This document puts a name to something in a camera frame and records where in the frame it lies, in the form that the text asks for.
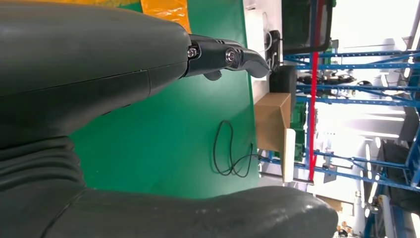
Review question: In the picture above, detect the yellow taped plastic sheet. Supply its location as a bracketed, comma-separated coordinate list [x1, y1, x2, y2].
[19, 0, 192, 34]

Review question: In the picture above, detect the green table mat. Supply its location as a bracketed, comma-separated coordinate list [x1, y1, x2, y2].
[70, 0, 260, 200]

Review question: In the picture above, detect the white table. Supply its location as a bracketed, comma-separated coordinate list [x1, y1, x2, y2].
[243, 0, 284, 106]

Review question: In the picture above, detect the brown cardboard box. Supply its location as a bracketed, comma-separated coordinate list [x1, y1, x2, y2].
[254, 92, 293, 154]

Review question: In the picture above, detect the black carry case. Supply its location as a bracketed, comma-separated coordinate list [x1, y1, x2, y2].
[269, 65, 298, 96]

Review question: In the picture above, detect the green plastic crate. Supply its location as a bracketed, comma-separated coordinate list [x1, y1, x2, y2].
[290, 102, 311, 162]

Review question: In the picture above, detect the white flat board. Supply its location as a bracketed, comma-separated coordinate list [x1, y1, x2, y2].
[282, 128, 297, 183]

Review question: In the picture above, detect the red pole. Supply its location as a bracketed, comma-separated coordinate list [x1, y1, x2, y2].
[308, 0, 321, 182]

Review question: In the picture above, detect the blue metal rack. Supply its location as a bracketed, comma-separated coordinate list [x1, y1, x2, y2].
[259, 0, 420, 238]

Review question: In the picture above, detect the black cable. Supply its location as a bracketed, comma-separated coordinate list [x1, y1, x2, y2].
[212, 119, 255, 179]

